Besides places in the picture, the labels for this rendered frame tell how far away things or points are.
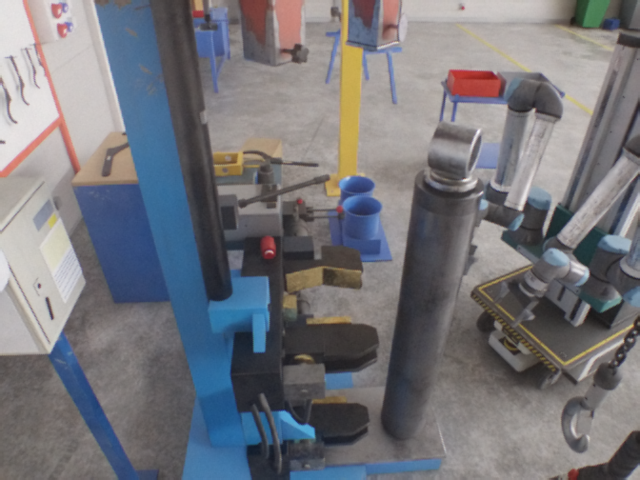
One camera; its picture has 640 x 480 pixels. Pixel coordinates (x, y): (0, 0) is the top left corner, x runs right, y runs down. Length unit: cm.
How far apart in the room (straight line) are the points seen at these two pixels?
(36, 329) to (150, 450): 133
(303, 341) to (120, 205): 165
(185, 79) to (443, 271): 98
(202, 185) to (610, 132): 190
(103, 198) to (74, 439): 131
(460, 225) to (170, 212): 87
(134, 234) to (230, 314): 162
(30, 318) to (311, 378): 80
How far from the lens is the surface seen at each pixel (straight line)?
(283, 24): 104
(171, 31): 107
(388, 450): 230
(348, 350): 151
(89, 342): 319
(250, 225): 182
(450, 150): 136
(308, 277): 181
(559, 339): 275
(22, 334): 143
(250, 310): 140
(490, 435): 263
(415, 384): 198
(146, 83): 124
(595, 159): 253
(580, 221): 209
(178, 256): 149
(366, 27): 134
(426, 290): 160
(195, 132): 114
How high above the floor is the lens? 216
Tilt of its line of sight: 36 degrees down
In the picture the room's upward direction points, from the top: straight up
